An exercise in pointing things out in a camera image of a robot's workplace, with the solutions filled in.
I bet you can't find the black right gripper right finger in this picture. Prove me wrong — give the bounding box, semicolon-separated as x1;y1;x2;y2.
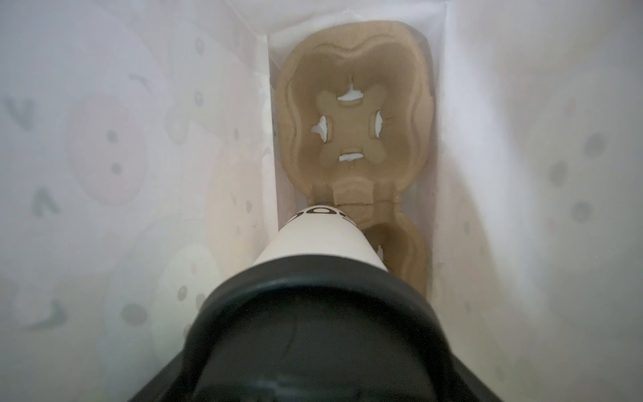
450;354;502;402

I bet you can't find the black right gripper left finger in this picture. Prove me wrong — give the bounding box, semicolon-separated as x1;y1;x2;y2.
129;353;185;402

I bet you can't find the single paper cup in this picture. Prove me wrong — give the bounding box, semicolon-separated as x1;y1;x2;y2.
254;205;387;271

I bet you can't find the white floral gift bag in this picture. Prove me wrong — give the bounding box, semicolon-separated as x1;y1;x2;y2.
1;1;642;401

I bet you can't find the brown cup carrier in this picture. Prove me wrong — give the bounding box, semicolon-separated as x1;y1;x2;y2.
276;20;435;295

